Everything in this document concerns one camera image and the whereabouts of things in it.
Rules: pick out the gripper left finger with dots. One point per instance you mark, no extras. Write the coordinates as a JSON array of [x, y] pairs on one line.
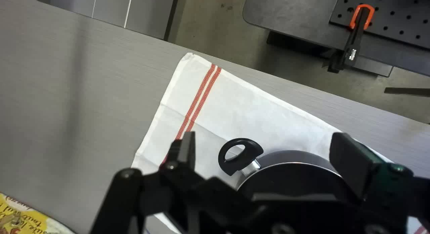
[[183, 180]]

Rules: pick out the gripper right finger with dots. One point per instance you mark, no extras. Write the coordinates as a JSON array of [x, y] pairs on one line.
[[352, 163]]

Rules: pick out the white towel with red stripes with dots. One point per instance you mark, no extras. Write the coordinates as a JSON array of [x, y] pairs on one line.
[[242, 109]]

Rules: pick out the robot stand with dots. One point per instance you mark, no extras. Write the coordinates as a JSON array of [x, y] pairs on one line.
[[295, 12]]

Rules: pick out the yellow printed paper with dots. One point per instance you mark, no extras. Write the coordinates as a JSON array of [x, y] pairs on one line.
[[20, 219]]

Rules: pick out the grey cabinet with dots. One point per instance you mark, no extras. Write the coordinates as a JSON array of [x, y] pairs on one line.
[[111, 7]]

